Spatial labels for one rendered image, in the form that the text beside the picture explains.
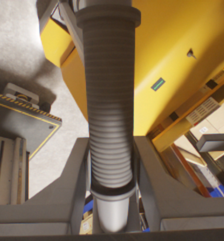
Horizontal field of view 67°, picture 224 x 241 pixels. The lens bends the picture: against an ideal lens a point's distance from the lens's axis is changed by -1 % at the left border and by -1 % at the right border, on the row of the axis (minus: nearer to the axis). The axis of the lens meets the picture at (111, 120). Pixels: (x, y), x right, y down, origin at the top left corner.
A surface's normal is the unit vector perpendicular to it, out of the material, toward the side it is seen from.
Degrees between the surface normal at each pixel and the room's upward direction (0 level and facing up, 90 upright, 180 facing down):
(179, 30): 45
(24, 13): 0
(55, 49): 22
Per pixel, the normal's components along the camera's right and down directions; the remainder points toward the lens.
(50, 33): 0.03, 0.53
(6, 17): 0.31, 0.69
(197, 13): -0.28, 0.27
